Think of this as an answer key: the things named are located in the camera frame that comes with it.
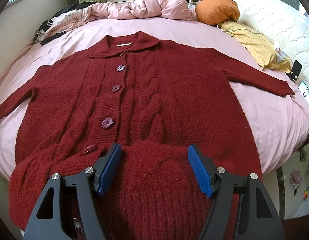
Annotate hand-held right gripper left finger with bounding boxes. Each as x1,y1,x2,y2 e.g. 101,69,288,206
24,143,123,240

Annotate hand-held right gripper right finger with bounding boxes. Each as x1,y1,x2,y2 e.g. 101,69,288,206
188,144,286,240

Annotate dark red knit cardigan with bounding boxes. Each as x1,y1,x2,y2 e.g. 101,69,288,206
0,31,295,240

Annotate phone with lit screen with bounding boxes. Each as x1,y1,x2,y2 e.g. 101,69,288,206
298,81,309,105

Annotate black smartphone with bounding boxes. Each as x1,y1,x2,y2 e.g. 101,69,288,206
289,60,302,82

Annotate black sock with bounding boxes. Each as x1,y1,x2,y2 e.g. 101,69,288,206
40,31,67,46

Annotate yellow pillow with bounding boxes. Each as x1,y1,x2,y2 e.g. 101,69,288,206
218,20,292,73

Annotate black white striped garment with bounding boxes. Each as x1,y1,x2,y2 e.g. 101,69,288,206
33,20,67,43

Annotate orange pillow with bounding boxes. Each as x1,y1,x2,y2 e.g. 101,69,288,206
195,0,241,26

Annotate black crumpled garment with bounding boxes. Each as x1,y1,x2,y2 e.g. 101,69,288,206
51,1,95,20

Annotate pink duvet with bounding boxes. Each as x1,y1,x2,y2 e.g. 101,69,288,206
46,0,196,34

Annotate white tufted headboard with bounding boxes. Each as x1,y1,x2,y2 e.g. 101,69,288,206
208,0,309,100

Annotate flower wall stickers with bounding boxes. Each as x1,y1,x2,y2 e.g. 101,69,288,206
287,146,309,200

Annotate white cable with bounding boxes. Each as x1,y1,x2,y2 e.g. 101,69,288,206
216,24,281,45

